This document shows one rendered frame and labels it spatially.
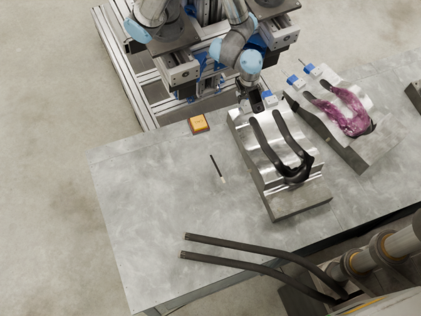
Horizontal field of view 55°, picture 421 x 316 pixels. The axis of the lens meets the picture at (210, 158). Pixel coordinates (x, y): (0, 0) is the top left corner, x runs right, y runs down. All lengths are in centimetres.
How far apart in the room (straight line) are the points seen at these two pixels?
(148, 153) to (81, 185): 95
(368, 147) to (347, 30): 177
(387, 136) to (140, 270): 114
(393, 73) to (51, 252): 207
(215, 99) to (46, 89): 118
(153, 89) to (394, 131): 146
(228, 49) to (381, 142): 77
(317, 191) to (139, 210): 72
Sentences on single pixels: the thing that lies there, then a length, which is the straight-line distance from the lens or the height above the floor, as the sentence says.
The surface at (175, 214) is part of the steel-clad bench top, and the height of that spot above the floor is 80.
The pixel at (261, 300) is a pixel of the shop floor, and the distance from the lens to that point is 243.
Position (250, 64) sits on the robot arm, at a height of 129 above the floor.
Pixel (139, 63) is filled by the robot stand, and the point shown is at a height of 21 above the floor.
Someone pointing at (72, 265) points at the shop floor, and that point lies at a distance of 251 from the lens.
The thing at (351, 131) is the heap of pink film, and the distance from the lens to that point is 183.
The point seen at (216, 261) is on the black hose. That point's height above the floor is 85.
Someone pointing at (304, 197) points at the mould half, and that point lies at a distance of 168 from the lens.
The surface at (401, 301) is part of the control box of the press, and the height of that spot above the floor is 147.
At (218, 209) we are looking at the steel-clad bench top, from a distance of 167.
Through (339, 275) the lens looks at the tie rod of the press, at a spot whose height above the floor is 89.
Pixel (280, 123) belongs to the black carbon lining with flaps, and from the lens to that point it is 177.
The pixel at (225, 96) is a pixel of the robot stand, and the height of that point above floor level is 21.
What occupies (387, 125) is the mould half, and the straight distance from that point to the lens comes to 189.
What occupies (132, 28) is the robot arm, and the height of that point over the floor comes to 123.
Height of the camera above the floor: 239
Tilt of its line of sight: 65 degrees down
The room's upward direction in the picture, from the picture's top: 6 degrees clockwise
